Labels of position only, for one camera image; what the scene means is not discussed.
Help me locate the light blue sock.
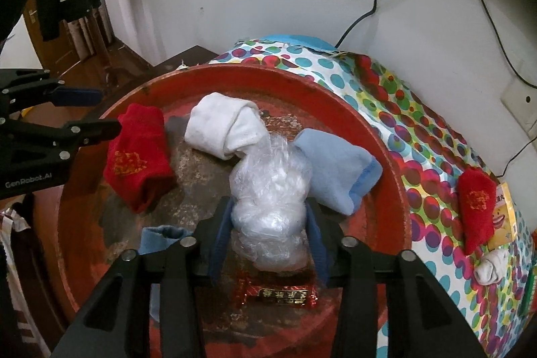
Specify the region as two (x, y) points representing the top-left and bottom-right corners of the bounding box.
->
(294, 128), (383, 216)
(138, 226), (194, 321)

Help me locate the red round tray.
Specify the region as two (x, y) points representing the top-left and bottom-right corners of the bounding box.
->
(56, 63), (409, 358)

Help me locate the white sock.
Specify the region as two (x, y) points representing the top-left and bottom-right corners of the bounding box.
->
(474, 249), (510, 287)
(185, 92), (267, 161)

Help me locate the dark wooden side table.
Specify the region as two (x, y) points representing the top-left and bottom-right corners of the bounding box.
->
(151, 44), (221, 75)

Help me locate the polka dot tablecloth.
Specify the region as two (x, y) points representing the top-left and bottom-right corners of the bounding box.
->
(207, 33), (537, 358)

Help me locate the thin black cable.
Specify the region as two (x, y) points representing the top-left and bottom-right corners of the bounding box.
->
(468, 0), (533, 86)

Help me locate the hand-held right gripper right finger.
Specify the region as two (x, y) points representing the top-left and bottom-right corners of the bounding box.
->
(305, 198), (489, 358)

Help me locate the yellow box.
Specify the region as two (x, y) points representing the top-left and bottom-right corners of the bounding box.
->
(487, 182), (523, 252)

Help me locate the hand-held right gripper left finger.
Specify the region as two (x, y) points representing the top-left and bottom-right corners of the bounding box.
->
(50, 196), (236, 358)

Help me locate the red sock with gold print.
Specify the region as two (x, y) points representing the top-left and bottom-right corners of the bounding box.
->
(103, 103), (177, 214)
(456, 167), (498, 256)

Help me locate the red candy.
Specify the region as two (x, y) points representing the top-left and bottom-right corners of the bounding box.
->
(235, 268), (320, 310)

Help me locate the white wall socket plate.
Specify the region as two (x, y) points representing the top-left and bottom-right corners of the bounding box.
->
(501, 75), (537, 141)

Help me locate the blue cloth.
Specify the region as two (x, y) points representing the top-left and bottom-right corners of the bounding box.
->
(262, 33), (336, 52)

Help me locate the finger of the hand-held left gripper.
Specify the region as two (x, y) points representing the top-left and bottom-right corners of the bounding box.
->
(0, 118), (122, 163)
(0, 68), (103, 111)

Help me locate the wooden door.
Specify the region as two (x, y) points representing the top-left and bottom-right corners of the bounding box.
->
(17, 0), (85, 67)

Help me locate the black adapter cable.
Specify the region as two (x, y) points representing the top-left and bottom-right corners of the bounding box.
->
(497, 138), (537, 178)

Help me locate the clear plastic bag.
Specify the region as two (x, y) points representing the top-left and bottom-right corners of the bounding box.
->
(229, 134), (320, 272)

